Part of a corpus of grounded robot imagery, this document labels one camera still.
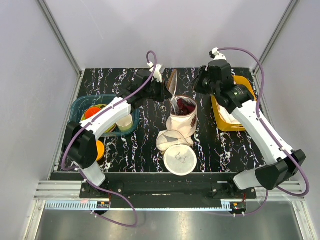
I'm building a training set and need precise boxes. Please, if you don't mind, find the aluminium frame post left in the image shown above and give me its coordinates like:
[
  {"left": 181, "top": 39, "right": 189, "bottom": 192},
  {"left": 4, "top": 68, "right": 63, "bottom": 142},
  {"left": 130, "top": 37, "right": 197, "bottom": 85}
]
[{"left": 36, "top": 0, "right": 82, "bottom": 77}]

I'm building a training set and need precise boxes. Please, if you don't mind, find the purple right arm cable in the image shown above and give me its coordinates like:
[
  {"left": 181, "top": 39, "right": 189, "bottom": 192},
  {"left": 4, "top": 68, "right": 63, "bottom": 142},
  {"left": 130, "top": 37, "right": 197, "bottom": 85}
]
[{"left": 207, "top": 47, "right": 310, "bottom": 217}]

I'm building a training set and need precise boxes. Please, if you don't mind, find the cream laundry bag brown trim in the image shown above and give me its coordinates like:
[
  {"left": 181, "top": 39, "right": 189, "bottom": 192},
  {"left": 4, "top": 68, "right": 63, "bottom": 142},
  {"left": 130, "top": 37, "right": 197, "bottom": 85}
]
[{"left": 166, "top": 69, "right": 198, "bottom": 138}]

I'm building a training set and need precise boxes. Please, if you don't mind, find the teal transparent plastic container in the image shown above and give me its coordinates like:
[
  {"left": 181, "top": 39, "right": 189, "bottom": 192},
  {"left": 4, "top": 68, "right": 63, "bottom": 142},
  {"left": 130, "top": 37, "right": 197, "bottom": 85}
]
[{"left": 68, "top": 94, "right": 140, "bottom": 138}]

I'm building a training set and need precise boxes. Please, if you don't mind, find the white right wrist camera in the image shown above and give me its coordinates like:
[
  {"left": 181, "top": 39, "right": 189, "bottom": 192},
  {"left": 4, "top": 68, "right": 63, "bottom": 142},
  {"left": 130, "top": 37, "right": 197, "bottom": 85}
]
[{"left": 209, "top": 47, "right": 227, "bottom": 61}]

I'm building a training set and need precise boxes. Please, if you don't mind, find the aluminium frame post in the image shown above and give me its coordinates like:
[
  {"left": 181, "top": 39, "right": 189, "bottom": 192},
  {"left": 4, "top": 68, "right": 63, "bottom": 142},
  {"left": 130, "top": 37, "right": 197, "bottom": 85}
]
[
  {"left": 259, "top": 0, "right": 300, "bottom": 65},
  {"left": 36, "top": 0, "right": 82, "bottom": 77}
]

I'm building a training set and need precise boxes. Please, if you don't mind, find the yellow plastic bin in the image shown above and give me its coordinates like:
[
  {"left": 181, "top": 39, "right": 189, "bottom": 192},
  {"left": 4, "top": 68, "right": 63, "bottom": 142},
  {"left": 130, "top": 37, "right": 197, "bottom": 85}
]
[{"left": 211, "top": 75, "right": 257, "bottom": 132}]

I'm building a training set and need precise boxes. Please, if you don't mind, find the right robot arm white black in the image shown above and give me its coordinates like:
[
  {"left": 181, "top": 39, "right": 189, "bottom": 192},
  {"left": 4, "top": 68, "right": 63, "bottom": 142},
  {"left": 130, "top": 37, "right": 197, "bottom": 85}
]
[{"left": 194, "top": 60, "right": 306, "bottom": 199}]

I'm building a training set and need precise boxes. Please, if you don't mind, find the white mesh laundry bag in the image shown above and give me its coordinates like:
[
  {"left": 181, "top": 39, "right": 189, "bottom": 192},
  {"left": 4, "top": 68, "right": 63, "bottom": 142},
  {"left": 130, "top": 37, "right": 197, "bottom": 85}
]
[{"left": 156, "top": 130, "right": 198, "bottom": 176}]

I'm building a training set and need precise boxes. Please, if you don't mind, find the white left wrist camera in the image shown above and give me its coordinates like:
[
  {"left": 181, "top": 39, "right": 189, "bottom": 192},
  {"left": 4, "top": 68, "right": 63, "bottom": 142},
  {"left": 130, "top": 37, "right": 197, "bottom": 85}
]
[{"left": 147, "top": 61, "right": 164, "bottom": 83}]

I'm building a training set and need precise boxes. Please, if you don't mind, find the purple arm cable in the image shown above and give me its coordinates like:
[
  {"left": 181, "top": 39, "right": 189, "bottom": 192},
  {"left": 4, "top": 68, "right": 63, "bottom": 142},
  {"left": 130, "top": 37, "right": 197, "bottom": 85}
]
[
  {"left": 207, "top": 47, "right": 310, "bottom": 217},
  {"left": 61, "top": 50, "right": 158, "bottom": 228}
]

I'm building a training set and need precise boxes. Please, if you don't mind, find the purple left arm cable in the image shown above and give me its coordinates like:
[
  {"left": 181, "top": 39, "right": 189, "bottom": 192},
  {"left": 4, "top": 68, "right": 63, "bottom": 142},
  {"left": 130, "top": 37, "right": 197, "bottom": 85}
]
[{"left": 61, "top": 50, "right": 158, "bottom": 228}]

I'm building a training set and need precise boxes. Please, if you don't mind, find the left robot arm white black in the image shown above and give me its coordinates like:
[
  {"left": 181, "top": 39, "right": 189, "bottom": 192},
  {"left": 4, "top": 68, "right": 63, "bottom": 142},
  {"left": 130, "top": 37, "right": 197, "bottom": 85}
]
[{"left": 61, "top": 64, "right": 172, "bottom": 198}]

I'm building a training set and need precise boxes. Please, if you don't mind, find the yellow-green plate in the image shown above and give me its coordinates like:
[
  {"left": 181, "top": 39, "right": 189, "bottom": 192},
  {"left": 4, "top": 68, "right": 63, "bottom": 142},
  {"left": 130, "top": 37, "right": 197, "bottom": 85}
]
[{"left": 80, "top": 104, "right": 116, "bottom": 134}]

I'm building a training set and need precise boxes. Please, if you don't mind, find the aluminium frame post right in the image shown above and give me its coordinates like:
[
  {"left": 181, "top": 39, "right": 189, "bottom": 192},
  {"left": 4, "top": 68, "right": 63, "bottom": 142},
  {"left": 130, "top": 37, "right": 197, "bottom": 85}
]
[{"left": 259, "top": 0, "right": 300, "bottom": 65}]

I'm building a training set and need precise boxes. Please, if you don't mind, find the orange bowl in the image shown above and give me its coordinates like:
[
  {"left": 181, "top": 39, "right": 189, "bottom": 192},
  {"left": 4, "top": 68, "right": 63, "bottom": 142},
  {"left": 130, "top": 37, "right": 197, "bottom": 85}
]
[{"left": 96, "top": 140, "right": 105, "bottom": 162}]

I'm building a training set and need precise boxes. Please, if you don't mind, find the cream paper cup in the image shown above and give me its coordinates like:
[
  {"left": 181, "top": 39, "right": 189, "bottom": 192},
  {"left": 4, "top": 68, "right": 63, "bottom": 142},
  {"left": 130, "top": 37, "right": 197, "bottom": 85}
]
[{"left": 116, "top": 114, "right": 133, "bottom": 132}]

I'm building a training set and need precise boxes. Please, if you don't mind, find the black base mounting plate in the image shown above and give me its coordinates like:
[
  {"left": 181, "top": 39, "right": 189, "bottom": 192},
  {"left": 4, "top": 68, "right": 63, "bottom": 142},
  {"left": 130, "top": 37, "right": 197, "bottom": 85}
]
[{"left": 79, "top": 172, "right": 258, "bottom": 209}]

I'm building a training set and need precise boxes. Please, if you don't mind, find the orange translucent cup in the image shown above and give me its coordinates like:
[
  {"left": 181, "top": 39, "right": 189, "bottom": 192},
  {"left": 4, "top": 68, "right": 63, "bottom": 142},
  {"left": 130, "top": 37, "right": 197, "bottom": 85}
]
[{"left": 84, "top": 106, "right": 101, "bottom": 120}]

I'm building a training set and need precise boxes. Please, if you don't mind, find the dark maroon bra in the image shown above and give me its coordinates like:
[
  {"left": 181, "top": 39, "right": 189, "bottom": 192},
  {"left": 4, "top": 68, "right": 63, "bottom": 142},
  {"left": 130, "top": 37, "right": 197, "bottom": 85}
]
[{"left": 177, "top": 98, "right": 196, "bottom": 116}]

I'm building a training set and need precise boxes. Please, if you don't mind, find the aluminium front rail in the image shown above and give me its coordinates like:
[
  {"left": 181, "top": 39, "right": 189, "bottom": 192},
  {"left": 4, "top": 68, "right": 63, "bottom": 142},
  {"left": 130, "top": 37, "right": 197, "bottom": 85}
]
[{"left": 33, "top": 180, "right": 306, "bottom": 211}]

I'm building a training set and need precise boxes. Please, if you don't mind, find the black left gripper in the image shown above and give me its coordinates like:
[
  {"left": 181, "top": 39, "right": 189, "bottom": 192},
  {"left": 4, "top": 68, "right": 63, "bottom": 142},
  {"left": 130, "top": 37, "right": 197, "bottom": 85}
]
[{"left": 142, "top": 78, "right": 173, "bottom": 103}]

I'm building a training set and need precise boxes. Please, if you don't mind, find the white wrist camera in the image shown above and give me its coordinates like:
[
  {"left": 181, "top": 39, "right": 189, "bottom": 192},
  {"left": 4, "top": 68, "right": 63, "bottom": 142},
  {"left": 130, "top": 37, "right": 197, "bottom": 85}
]
[
  {"left": 209, "top": 47, "right": 227, "bottom": 61},
  {"left": 147, "top": 61, "right": 164, "bottom": 83}
]

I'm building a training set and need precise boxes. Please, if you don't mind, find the white cloth in bin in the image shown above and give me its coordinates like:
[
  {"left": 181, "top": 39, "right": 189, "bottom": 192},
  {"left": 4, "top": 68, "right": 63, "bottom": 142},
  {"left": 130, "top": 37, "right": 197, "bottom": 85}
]
[{"left": 217, "top": 104, "right": 240, "bottom": 125}]

